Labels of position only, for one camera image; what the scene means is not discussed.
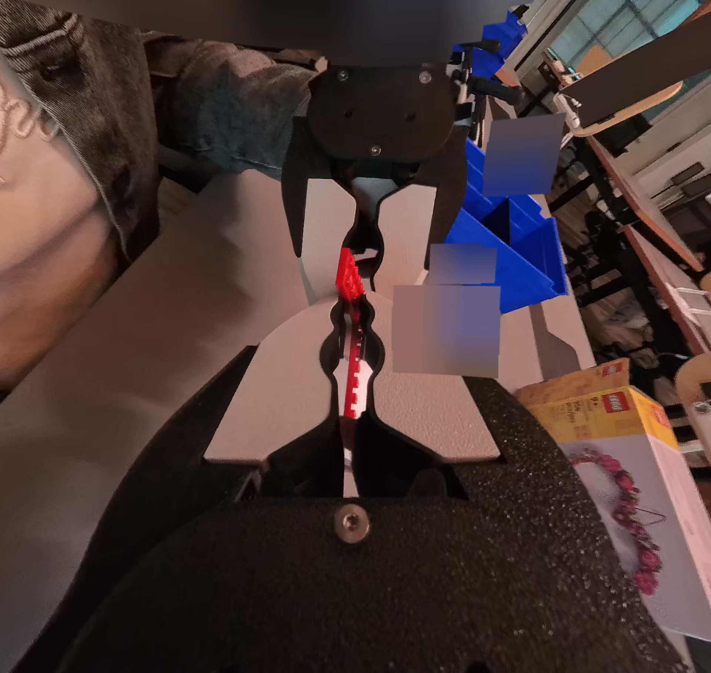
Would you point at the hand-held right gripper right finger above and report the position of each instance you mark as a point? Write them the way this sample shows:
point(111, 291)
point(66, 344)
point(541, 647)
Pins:
point(433, 417)

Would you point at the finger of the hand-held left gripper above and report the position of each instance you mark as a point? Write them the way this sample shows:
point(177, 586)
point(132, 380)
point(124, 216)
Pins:
point(325, 229)
point(405, 223)

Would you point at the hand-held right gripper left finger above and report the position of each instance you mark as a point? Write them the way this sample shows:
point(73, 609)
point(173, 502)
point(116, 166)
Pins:
point(277, 395)

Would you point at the small square white lego plate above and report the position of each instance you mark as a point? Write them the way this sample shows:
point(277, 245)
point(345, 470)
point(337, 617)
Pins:
point(363, 390)

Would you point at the long red lego plate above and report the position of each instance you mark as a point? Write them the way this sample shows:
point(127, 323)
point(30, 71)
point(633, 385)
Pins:
point(351, 351)

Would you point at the yellow white lego box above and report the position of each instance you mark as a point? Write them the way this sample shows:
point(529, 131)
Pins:
point(611, 423)

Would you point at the blue plastic bin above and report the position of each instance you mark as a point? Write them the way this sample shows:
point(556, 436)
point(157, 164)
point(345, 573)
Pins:
point(533, 262)
point(500, 40)

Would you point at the wood top office table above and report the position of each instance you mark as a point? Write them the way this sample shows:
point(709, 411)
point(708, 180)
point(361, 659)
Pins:
point(666, 284)
point(639, 195)

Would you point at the person's dark jacket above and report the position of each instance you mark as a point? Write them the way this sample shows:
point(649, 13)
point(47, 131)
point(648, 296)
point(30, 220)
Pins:
point(100, 73)

